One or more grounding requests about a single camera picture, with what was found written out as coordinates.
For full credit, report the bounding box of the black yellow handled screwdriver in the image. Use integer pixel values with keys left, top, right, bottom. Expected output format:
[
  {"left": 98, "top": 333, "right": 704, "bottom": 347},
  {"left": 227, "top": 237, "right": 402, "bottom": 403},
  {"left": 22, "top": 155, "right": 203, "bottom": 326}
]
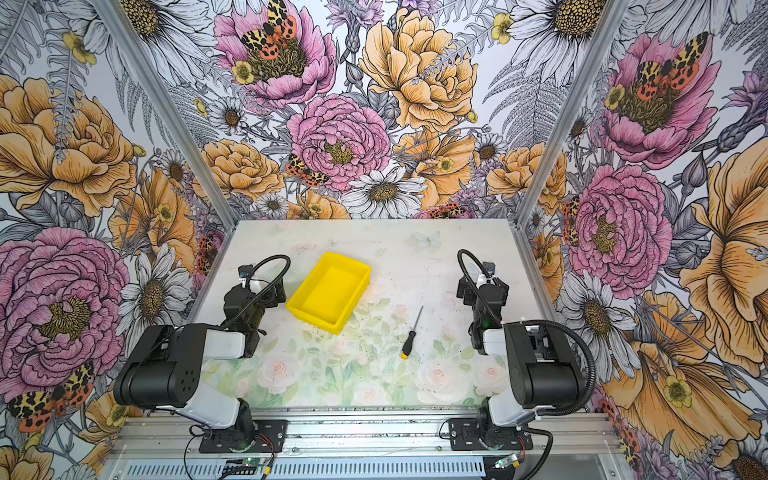
[{"left": 400, "top": 306, "right": 424, "bottom": 360}]

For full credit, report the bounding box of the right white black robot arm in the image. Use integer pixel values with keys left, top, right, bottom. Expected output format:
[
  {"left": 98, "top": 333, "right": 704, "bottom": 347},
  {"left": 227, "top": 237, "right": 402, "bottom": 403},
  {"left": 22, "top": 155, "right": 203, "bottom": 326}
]
[{"left": 448, "top": 262, "right": 596, "bottom": 451}]

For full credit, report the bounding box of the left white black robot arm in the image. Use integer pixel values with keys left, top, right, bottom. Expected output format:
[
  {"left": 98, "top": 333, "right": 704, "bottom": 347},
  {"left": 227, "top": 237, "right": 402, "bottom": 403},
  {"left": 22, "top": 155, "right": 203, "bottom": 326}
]
[{"left": 113, "top": 254, "right": 291, "bottom": 452}]

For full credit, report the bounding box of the yellow plastic bin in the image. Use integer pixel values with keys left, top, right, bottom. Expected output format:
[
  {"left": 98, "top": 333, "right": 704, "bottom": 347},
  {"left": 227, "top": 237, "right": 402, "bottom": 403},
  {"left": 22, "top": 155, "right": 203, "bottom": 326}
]
[{"left": 286, "top": 252, "right": 372, "bottom": 335}]

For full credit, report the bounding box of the green circuit board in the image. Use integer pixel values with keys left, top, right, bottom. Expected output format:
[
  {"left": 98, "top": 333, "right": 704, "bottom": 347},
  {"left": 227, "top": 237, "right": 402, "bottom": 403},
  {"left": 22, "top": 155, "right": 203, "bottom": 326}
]
[{"left": 219, "top": 459, "right": 273, "bottom": 480}]

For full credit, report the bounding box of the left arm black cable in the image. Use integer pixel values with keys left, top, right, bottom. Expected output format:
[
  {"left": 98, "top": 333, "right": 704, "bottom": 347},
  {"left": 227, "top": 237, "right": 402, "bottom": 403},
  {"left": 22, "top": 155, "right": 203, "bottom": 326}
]
[{"left": 220, "top": 254, "right": 292, "bottom": 330}]

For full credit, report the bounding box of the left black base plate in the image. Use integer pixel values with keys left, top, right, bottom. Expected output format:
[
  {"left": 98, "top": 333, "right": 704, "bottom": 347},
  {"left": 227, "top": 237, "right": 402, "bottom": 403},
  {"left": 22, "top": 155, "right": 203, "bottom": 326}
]
[{"left": 198, "top": 419, "right": 288, "bottom": 454}]

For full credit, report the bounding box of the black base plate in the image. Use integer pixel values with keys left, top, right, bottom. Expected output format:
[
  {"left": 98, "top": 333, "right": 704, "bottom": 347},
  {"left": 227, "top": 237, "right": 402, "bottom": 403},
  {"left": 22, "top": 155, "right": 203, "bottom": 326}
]
[
  {"left": 441, "top": 418, "right": 533, "bottom": 451},
  {"left": 198, "top": 419, "right": 288, "bottom": 454}
]

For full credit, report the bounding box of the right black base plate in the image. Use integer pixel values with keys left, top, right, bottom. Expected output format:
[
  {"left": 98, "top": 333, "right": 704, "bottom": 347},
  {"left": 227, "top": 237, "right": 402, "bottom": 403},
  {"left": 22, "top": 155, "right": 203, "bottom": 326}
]
[{"left": 441, "top": 418, "right": 533, "bottom": 451}]

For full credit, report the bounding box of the aluminium mounting rail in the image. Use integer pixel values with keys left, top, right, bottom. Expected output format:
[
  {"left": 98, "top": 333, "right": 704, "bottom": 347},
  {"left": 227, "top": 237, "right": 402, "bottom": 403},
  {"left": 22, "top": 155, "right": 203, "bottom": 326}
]
[{"left": 112, "top": 407, "right": 620, "bottom": 460}]

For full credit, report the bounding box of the white slotted cable duct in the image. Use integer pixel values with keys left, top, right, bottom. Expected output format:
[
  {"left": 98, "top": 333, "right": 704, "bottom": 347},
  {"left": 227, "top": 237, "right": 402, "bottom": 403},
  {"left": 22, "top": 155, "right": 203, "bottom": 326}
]
[{"left": 113, "top": 457, "right": 486, "bottom": 479}]

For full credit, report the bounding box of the left aluminium frame post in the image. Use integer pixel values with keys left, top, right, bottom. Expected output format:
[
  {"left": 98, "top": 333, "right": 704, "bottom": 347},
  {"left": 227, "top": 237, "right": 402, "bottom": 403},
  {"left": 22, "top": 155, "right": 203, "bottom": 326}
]
[{"left": 94, "top": 1, "right": 238, "bottom": 233}]

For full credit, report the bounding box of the aluminium frame post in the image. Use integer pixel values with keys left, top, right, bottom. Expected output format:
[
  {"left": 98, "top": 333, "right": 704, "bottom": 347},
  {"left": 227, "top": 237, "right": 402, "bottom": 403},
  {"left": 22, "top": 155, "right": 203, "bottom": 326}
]
[
  {"left": 514, "top": 0, "right": 632, "bottom": 228},
  {"left": 94, "top": 1, "right": 238, "bottom": 233}
]

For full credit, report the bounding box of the right aluminium frame post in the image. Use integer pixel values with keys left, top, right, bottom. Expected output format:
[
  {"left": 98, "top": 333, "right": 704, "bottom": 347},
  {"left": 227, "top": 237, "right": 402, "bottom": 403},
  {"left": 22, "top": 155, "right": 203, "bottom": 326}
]
[{"left": 514, "top": 0, "right": 632, "bottom": 228}]

